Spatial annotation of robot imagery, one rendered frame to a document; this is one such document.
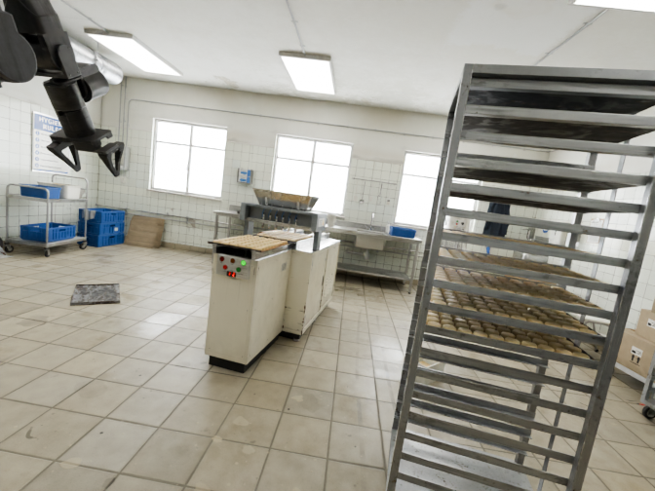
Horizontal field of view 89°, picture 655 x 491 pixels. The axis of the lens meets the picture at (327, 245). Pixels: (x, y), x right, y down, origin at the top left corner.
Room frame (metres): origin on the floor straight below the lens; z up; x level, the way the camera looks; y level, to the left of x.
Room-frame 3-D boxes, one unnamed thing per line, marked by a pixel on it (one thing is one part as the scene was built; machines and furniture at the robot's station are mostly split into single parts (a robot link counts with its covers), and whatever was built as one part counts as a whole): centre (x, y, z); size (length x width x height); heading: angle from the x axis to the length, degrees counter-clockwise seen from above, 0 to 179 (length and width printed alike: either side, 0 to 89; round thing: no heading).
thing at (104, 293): (3.33, 2.32, 0.02); 0.60 x 0.40 x 0.03; 34
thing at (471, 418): (1.55, -0.79, 0.33); 0.64 x 0.03 x 0.03; 77
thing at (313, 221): (3.06, 0.43, 1.01); 0.72 x 0.33 x 0.34; 78
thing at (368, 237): (5.67, 0.21, 0.61); 3.40 x 0.70 x 1.22; 87
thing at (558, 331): (1.17, -0.70, 0.96); 0.64 x 0.03 x 0.03; 77
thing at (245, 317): (2.57, 0.54, 0.45); 0.70 x 0.34 x 0.90; 168
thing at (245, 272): (2.21, 0.62, 0.77); 0.24 x 0.04 x 0.14; 78
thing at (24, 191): (4.60, 4.05, 0.88); 0.40 x 0.30 x 0.16; 90
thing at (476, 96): (1.36, -0.75, 1.77); 0.60 x 0.40 x 0.02; 77
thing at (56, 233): (4.80, 4.08, 0.29); 0.56 x 0.38 x 0.20; 5
